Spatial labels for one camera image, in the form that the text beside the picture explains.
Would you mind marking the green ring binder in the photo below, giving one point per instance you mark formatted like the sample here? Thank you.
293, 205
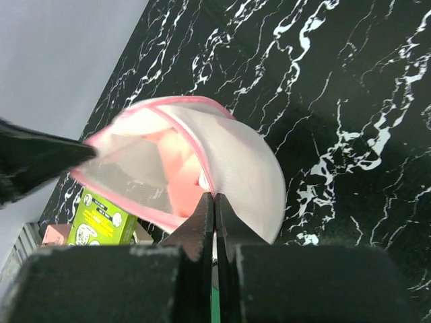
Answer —
215, 306

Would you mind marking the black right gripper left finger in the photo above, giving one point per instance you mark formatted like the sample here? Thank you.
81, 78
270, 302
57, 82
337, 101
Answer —
165, 282

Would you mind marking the lime green book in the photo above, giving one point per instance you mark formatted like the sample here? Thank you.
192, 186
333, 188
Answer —
99, 222

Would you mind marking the white mesh laundry bag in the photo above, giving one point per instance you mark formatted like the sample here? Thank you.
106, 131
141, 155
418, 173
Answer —
236, 162

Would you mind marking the pink small box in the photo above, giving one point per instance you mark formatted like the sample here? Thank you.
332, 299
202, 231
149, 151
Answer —
56, 235

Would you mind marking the pink bra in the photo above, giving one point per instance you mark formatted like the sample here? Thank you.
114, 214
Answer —
183, 171

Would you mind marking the black marble pattern mat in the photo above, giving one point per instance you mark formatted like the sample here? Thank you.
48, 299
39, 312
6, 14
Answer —
340, 90

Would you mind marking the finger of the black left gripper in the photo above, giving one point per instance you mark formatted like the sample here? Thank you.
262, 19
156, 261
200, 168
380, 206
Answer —
30, 159

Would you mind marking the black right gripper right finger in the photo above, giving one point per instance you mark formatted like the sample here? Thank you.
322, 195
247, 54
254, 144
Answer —
260, 282

